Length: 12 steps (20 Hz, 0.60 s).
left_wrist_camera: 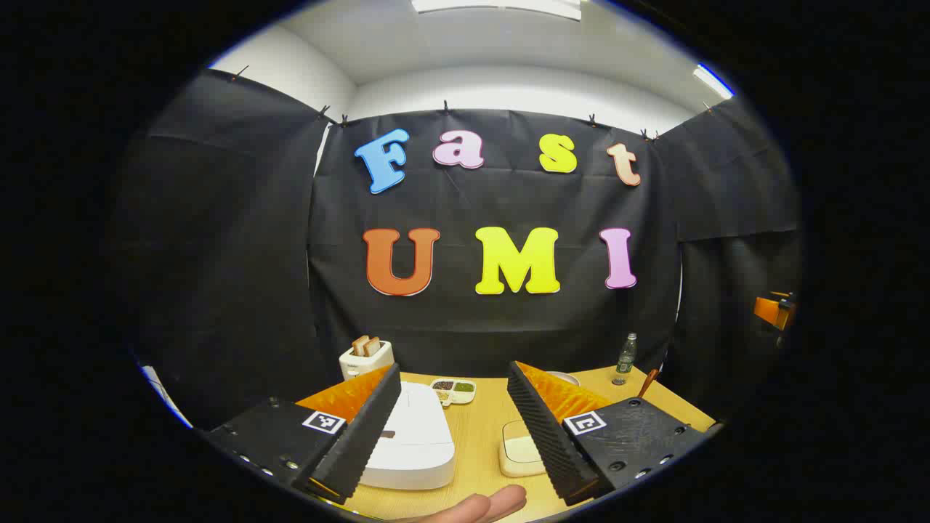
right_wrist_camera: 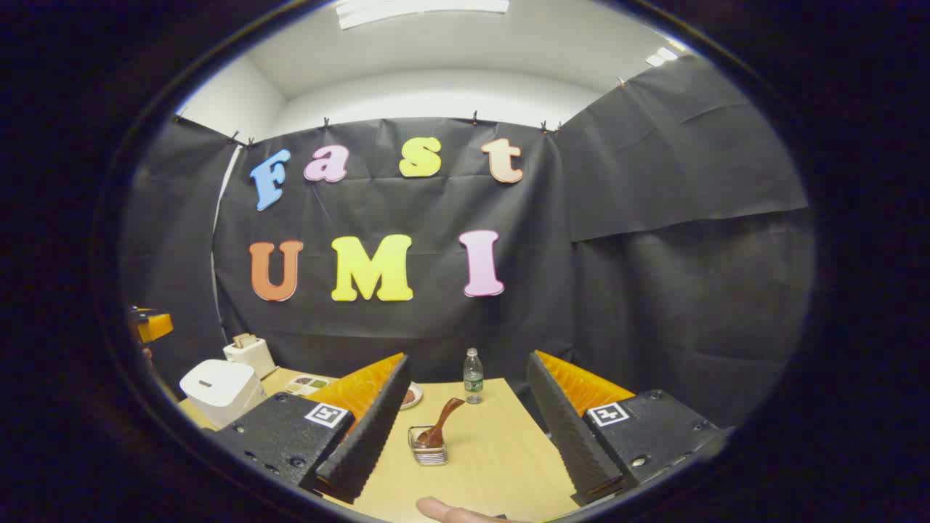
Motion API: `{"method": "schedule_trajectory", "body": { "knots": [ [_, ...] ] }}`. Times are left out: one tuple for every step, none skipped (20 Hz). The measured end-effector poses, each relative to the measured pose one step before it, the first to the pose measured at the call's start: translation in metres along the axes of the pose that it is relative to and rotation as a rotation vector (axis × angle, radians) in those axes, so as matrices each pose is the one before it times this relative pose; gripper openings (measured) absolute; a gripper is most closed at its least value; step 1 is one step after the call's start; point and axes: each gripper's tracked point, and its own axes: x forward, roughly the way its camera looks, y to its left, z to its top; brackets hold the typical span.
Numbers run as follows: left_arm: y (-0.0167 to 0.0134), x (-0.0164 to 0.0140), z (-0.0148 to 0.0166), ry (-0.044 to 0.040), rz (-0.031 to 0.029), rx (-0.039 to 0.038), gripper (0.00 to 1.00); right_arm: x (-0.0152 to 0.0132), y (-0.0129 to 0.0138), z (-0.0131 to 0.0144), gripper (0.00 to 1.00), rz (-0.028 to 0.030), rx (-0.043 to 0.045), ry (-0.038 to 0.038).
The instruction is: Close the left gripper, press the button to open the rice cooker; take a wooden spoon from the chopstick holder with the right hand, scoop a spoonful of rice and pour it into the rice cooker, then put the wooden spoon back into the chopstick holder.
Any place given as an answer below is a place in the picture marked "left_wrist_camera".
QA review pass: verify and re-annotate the black backdrop cloth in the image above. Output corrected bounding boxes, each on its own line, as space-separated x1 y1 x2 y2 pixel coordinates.
109 69 804 429

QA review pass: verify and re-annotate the white divided grain dish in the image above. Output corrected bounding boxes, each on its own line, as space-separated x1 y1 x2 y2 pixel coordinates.
429 378 477 406

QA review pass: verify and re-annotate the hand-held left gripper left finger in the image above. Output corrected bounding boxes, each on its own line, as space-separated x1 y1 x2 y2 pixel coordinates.
207 363 403 506

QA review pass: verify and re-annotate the clear plastic box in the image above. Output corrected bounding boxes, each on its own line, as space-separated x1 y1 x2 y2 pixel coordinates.
498 420 547 478

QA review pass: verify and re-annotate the small ceiling light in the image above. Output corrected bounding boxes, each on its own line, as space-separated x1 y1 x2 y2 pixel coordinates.
692 64 735 100

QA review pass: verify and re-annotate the white toaster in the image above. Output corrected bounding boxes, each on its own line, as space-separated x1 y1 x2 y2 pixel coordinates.
339 336 395 382

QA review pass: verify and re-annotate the white rice cooker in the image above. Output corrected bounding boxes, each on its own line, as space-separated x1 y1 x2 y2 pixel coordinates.
360 381 457 491

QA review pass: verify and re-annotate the large ceiling light panel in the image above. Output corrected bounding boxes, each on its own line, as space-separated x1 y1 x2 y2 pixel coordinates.
411 0 583 21

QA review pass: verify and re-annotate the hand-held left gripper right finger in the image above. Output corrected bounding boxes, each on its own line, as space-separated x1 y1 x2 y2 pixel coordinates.
506 360 709 507

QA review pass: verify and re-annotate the clear water bottle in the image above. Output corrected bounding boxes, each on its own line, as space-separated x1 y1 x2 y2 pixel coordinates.
612 333 639 386

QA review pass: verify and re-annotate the row of cloth clips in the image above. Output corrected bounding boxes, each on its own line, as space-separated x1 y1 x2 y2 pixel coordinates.
231 65 716 142

